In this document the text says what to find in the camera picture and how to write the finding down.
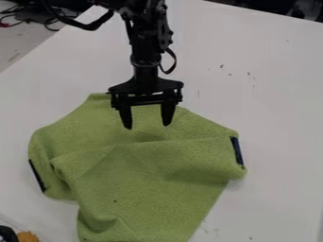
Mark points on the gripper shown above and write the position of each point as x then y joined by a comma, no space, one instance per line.
145,85

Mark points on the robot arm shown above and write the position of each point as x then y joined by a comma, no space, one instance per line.
147,28

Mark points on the green cloth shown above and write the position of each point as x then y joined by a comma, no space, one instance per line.
139,176

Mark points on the yellow toy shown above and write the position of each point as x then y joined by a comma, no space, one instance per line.
28,237

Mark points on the black toy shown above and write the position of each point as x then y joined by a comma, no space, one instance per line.
7,234

